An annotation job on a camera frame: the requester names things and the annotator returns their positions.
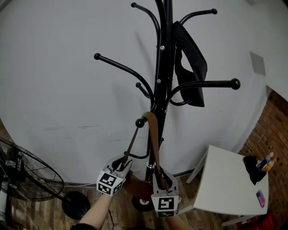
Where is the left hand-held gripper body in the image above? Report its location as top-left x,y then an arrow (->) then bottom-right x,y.
96,165 -> 127,197

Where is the person's black shirt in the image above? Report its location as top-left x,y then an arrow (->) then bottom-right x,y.
73,223 -> 98,230

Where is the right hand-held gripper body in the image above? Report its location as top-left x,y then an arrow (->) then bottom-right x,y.
150,189 -> 181,218

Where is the purple phone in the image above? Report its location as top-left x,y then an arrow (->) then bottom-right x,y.
256,189 -> 267,208

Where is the black cable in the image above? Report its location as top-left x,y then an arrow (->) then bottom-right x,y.
108,208 -> 116,228

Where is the black cloth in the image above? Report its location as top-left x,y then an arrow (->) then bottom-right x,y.
243,155 -> 267,186

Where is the orange and blue bottle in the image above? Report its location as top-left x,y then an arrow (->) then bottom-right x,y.
256,152 -> 278,173

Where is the grey wall plate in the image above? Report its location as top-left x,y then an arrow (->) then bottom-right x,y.
249,51 -> 267,76

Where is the red basket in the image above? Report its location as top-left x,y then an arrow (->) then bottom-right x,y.
238,212 -> 279,230

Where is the person's right forearm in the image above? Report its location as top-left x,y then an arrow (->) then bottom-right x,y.
165,213 -> 190,230

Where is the black standing fan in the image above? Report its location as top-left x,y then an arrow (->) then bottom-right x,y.
0,137 -> 91,228

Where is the white table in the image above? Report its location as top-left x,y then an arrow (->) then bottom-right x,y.
185,145 -> 270,226

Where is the black metal coat rack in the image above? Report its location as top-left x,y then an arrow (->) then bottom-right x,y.
94,0 -> 241,213

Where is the white cable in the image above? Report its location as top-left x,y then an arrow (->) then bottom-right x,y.
63,182 -> 98,187

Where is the black bag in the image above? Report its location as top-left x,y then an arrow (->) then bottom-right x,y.
172,20 -> 208,108

